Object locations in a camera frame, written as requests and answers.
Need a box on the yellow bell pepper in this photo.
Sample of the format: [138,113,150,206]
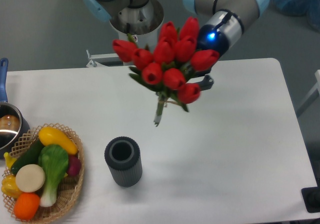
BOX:
[1,174,23,199]

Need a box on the blue plastic bag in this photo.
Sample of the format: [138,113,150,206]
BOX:
[272,0,320,32]

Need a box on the dark green cucumber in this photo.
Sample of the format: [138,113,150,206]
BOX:
[10,139,45,175]

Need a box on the yellow banana tip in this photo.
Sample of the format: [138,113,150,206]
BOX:
[3,152,17,170]

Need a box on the dark grey ribbed vase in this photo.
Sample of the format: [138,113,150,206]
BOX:
[104,136,143,188]

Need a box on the woven wicker basket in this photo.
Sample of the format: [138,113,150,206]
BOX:
[0,123,85,224]

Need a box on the red tulip bouquet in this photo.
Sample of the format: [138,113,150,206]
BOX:
[112,17,220,126]

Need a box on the black device at edge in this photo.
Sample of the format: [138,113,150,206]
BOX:
[301,187,320,213]

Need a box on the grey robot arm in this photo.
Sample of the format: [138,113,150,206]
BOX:
[83,0,270,55]

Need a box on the white furniture frame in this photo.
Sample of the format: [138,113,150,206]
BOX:
[295,69,320,118]

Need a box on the green bok choy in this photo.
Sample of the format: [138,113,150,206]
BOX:
[38,144,69,208]

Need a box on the orange fruit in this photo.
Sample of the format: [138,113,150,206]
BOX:
[13,192,40,221]

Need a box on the blue handled saucepan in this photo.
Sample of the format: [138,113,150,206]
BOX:
[0,57,30,160]

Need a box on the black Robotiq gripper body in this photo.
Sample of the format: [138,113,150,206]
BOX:
[186,25,229,77]

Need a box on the yellow squash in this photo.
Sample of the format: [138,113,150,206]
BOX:
[38,126,78,155]

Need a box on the purple red radish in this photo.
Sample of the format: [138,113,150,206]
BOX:
[66,155,82,177]

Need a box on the round beige disc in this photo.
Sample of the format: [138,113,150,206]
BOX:
[15,164,46,193]

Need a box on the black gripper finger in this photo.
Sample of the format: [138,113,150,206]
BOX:
[197,74,214,91]

